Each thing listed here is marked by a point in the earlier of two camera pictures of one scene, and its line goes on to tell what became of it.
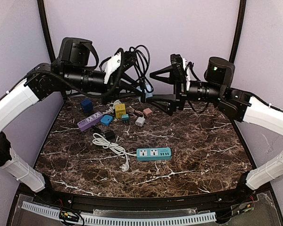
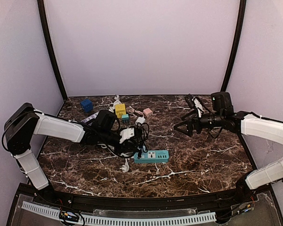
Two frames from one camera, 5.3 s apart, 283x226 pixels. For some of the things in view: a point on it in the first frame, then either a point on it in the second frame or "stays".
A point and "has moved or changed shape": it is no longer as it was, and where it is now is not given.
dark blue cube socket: (87, 105) stays
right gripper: (178, 85) -> (194, 125)
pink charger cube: (147, 111) stays
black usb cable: (144, 84) -> (142, 131)
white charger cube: (140, 121) stays
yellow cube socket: (120, 109) stays
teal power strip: (153, 154) has moved or changed shape
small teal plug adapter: (125, 118) stays
